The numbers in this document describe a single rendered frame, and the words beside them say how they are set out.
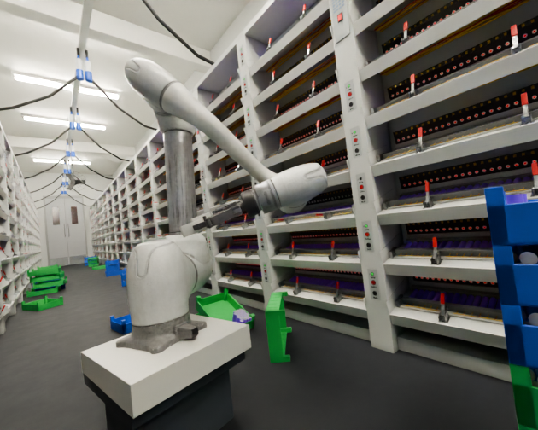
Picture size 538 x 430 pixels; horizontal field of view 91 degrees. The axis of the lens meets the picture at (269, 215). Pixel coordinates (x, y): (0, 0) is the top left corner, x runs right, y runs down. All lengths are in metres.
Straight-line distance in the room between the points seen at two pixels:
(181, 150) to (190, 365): 0.68
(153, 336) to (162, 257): 0.20
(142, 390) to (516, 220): 0.69
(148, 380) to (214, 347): 0.17
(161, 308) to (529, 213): 0.75
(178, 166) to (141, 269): 0.39
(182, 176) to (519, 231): 0.88
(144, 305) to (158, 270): 0.09
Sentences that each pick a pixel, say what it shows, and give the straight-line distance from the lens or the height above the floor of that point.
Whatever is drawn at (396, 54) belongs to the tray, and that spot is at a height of 1.10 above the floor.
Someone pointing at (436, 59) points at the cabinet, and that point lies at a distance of 1.35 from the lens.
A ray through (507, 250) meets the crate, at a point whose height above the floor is 0.47.
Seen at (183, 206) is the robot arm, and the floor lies 0.64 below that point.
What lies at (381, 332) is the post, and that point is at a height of 0.07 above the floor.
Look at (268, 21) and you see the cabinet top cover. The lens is 1.91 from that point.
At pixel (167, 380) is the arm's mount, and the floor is 0.24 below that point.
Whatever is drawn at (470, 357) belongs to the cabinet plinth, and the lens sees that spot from 1.17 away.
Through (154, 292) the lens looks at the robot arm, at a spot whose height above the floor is 0.40.
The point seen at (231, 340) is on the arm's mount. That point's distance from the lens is 0.79.
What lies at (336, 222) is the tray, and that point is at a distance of 1.23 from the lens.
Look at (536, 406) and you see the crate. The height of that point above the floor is 0.27.
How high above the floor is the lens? 0.54
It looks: 2 degrees up
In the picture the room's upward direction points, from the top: 6 degrees counter-clockwise
